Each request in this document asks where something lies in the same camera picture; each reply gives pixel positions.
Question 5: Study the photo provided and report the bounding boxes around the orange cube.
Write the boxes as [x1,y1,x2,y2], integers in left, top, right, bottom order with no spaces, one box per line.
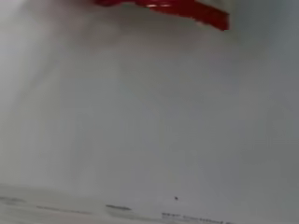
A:
[93,0,231,32]

